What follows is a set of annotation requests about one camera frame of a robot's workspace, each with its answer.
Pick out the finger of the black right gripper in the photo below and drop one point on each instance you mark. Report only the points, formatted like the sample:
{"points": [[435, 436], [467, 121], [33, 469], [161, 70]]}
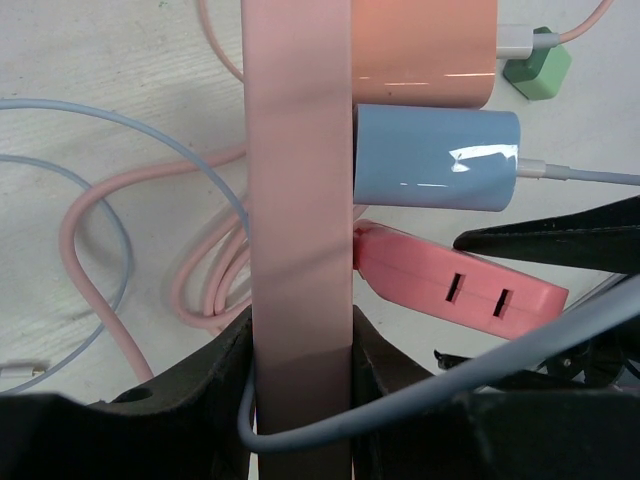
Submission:
{"points": [[605, 238]]}

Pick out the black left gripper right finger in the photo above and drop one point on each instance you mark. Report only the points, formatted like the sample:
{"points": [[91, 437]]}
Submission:
{"points": [[530, 427]]}

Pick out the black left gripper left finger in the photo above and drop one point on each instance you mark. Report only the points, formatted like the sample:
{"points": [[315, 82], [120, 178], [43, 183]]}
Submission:
{"points": [[179, 425]]}

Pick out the pink socket adapter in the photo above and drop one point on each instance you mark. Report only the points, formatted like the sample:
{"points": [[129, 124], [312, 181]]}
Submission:
{"points": [[451, 285]]}

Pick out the green plug adapter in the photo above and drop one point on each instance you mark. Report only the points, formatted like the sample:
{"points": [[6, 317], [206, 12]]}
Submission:
{"points": [[540, 76]]}

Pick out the blue charger plug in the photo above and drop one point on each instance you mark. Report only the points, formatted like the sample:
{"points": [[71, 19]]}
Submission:
{"points": [[438, 158]]}

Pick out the orange charger plug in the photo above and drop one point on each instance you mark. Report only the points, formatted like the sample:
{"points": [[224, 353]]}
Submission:
{"points": [[436, 53]]}

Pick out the pink power strip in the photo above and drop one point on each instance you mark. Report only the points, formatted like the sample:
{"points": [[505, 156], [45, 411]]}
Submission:
{"points": [[298, 110]]}

